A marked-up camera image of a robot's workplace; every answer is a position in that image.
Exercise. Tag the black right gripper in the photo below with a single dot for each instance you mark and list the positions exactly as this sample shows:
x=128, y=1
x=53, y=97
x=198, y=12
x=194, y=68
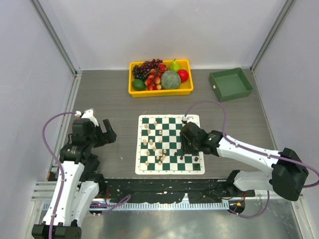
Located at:
x=185, y=148

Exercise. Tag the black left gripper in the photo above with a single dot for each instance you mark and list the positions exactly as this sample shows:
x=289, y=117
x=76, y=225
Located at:
x=109, y=136

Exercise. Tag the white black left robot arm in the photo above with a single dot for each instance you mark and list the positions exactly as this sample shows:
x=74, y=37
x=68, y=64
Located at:
x=77, y=184

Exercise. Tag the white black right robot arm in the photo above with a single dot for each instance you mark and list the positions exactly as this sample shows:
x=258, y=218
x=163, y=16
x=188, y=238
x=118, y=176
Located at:
x=277, y=171

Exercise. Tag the green white chess mat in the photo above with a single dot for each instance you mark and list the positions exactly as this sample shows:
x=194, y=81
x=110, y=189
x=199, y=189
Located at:
x=162, y=154

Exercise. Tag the yellow plastic fruit tray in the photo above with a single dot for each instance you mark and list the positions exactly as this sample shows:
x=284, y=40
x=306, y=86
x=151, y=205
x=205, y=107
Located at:
x=185, y=88

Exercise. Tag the green lime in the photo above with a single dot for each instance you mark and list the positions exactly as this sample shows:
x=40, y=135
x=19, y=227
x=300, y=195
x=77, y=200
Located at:
x=138, y=85

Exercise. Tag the green melon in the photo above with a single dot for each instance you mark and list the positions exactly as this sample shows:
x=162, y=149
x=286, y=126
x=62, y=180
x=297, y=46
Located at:
x=170, y=80

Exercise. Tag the red apple in tray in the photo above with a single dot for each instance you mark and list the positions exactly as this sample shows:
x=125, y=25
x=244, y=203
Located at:
x=183, y=74

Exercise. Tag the green square box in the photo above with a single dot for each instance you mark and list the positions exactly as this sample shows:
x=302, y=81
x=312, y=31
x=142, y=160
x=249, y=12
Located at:
x=230, y=84

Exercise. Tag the red cherries cluster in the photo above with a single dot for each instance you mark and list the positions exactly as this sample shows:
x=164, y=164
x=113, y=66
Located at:
x=153, y=81

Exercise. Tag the dark purple grape bunch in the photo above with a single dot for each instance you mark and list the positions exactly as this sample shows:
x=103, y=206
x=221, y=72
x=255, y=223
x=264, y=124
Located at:
x=141, y=71

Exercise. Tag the green pear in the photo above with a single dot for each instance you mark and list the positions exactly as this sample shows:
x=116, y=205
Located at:
x=174, y=66

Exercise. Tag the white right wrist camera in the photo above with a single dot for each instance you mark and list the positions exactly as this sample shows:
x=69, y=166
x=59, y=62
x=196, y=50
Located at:
x=185, y=119

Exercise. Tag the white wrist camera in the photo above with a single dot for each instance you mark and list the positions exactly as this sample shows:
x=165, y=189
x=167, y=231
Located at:
x=87, y=114
x=185, y=119

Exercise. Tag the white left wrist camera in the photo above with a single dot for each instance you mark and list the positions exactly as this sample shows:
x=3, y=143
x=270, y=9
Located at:
x=87, y=114

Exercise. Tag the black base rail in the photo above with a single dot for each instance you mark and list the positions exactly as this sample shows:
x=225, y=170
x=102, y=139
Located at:
x=168, y=191

